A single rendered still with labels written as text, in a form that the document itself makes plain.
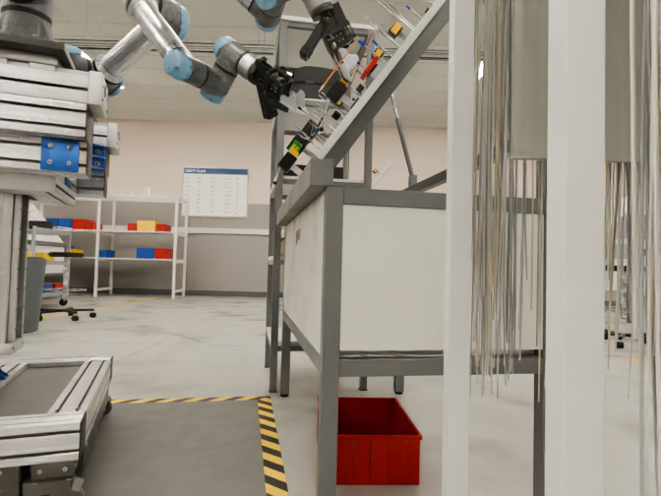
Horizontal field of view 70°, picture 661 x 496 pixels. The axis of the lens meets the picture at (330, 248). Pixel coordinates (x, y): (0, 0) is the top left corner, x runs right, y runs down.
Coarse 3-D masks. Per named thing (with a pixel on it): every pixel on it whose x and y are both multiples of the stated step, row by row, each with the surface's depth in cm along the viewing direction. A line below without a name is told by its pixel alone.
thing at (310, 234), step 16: (320, 208) 119; (304, 224) 150; (320, 224) 118; (304, 240) 149; (320, 240) 117; (304, 256) 147; (320, 256) 116; (304, 272) 146; (320, 272) 115; (304, 288) 145; (320, 288) 115; (304, 304) 143; (320, 304) 114; (304, 320) 142; (320, 320) 113; (320, 336) 112
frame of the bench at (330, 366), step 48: (336, 192) 109; (384, 192) 111; (432, 192) 114; (336, 240) 109; (336, 288) 108; (288, 336) 219; (336, 336) 108; (288, 384) 219; (336, 384) 108; (336, 432) 107
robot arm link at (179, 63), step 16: (128, 0) 145; (144, 0) 145; (144, 16) 142; (160, 16) 144; (160, 32) 138; (160, 48) 137; (176, 48) 135; (176, 64) 130; (192, 64) 134; (192, 80) 136
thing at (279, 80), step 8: (264, 56) 139; (256, 64) 138; (264, 64) 138; (256, 72) 140; (264, 72) 137; (272, 72) 136; (280, 72) 137; (256, 80) 142; (264, 80) 140; (272, 80) 136; (280, 80) 135; (288, 80) 136; (264, 88) 138; (272, 88) 138; (280, 88) 136; (288, 88) 140; (264, 96) 140; (272, 96) 138
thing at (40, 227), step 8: (32, 224) 578; (40, 224) 577; (48, 224) 583; (32, 232) 542; (40, 232) 574; (48, 232) 571; (56, 232) 589; (64, 232) 608; (72, 232) 630; (32, 240) 541; (32, 248) 541; (32, 256) 541; (40, 256) 576; (48, 256) 584; (48, 264) 573; (56, 264) 591; (64, 304) 618
